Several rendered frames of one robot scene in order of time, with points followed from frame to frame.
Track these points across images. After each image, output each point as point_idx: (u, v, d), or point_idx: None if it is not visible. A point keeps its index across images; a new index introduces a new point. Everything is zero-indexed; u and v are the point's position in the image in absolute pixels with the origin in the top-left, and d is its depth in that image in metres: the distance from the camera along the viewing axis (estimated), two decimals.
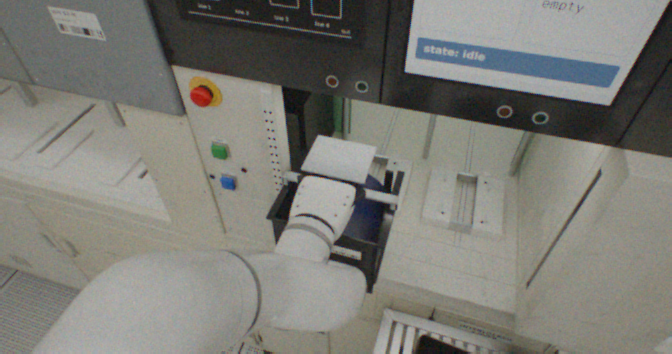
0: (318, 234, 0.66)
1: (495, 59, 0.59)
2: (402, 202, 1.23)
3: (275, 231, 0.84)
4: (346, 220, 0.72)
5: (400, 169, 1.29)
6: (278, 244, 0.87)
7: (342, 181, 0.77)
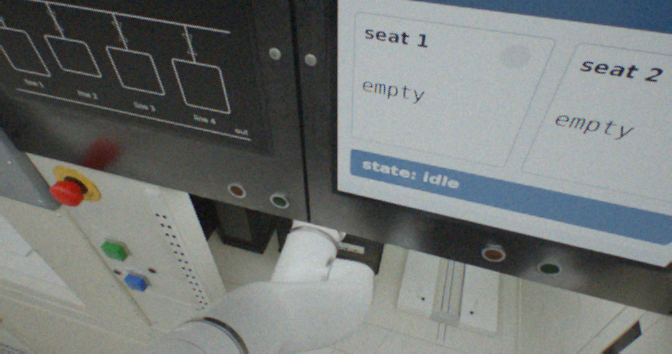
0: (324, 235, 0.66)
1: (476, 188, 0.35)
2: None
3: (277, 228, 0.85)
4: None
5: None
6: (281, 240, 0.88)
7: None
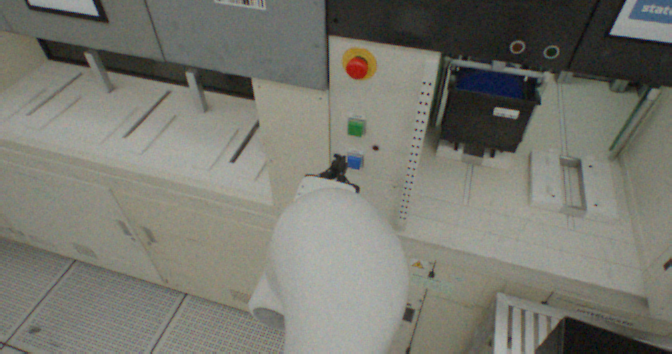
0: None
1: None
2: None
3: (450, 100, 1.15)
4: None
5: None
6: (448, 113, 1.18)
7: (337, 180, 0.77)
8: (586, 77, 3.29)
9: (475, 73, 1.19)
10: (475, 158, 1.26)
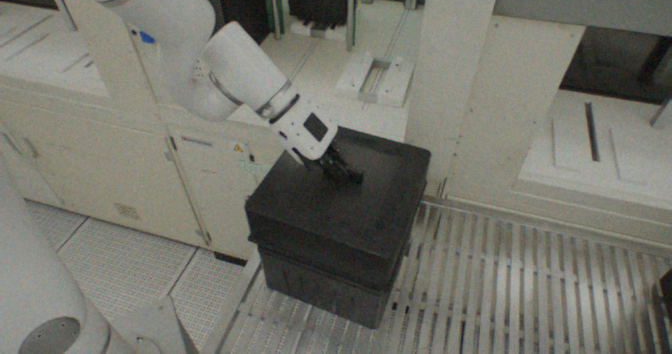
0: None
1: None
2: None
3: None
4: None
5: None
6: None
7: None
8: None
9: None
10: (319, 32, 1.54)
